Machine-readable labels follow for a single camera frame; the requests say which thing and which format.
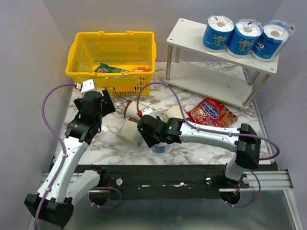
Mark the beige brown roll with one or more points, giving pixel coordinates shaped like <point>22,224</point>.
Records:
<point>172,112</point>
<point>129,133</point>
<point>131,110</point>

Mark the white two-tier shelf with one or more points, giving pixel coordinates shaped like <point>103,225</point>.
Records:
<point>234,91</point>

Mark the blue roll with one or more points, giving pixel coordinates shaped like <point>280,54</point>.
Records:
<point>244,37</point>
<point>160,148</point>
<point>275,35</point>
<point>218,33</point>

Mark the beige roll near basket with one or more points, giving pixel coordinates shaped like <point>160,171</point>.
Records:
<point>100,90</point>

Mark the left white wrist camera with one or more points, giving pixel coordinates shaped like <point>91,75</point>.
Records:
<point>86,86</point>

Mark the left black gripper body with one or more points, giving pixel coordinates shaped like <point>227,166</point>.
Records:
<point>78,102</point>

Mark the beige brown roll centre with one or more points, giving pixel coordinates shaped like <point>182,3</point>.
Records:
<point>172,112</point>

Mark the red snack bag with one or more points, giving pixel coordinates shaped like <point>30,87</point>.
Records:
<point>211,112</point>

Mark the beige brown roll middle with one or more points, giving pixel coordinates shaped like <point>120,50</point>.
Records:
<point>131,110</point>

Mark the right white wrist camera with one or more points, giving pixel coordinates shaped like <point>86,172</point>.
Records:
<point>146,111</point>

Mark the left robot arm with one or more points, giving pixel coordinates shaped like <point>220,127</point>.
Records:
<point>52,203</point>

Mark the orange box in basket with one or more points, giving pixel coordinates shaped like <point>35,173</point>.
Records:
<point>141,69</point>

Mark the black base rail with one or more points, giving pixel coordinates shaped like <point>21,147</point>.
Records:
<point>136,182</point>

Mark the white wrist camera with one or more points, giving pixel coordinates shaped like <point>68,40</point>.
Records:
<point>146,111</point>
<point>86,86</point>

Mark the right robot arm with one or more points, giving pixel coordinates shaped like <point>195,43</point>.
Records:
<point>242,141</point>

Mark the green snack packet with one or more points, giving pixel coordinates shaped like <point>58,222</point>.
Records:
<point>104,68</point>

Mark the yellow plastic shopping basket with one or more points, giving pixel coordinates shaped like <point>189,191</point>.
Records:
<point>122,50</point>

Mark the beige brown roll front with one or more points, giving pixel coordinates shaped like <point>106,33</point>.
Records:
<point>129,133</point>

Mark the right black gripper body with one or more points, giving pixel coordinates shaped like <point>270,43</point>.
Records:
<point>152,140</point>

